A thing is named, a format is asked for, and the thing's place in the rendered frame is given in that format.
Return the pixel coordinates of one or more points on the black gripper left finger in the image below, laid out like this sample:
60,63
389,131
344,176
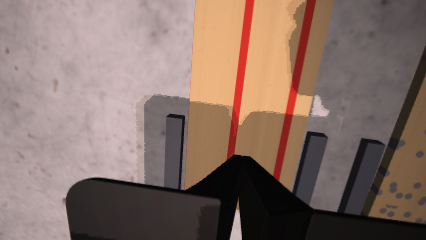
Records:
107,209

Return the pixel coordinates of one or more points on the orange strip with red stripes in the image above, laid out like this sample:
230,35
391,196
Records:
253,73

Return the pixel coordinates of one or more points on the tan flat wooden plank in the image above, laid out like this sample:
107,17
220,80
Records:
398,191

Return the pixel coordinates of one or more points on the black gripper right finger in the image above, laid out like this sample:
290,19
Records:
269,211

